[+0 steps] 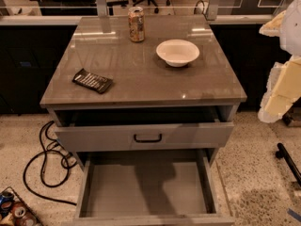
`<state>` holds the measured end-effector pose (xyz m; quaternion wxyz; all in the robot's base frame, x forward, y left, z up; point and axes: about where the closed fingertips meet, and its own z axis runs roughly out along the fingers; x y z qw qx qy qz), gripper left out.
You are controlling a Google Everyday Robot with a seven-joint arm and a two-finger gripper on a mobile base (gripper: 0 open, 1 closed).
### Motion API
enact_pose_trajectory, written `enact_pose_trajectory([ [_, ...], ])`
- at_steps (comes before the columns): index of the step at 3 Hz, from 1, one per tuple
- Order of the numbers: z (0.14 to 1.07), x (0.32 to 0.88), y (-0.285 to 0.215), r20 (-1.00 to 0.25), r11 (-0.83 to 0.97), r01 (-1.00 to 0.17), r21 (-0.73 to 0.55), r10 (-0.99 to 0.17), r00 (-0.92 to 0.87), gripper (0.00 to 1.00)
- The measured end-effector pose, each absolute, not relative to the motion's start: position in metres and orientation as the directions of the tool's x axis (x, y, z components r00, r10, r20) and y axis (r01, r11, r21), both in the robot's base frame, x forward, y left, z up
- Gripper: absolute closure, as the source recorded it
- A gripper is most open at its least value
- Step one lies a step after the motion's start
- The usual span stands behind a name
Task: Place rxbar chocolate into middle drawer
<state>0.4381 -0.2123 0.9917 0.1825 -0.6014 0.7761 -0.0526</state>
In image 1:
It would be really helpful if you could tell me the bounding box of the wire basket of cans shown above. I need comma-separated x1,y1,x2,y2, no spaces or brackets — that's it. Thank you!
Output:
0,186,44,226

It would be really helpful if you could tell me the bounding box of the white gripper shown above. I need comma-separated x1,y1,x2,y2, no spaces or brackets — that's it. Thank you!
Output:
258,11,301,123

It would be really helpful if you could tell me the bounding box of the grey top drawer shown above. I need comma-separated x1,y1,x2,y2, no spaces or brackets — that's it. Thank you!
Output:
55,121,234,153

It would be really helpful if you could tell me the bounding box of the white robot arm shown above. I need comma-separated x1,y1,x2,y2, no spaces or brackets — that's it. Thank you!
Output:
258,0,301,123

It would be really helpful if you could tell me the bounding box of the black rxbar chocolate wrapper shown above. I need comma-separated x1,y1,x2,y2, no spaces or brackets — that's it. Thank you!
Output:
72,69,113,94

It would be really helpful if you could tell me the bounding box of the white bowl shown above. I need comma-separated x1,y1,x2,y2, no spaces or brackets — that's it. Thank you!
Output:
156,40,200,68

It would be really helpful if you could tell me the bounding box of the grey open middle drawer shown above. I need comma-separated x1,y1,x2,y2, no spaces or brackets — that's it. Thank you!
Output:
62,150,234,226

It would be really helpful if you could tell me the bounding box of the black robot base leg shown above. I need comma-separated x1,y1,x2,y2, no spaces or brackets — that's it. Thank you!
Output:
275,143,301,186

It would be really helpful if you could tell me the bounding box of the orange soda can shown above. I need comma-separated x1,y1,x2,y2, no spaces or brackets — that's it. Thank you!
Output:
128,7,145,42

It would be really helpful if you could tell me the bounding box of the grey drawer cabinet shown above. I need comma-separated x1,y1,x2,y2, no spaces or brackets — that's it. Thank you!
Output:
40,14,248,226

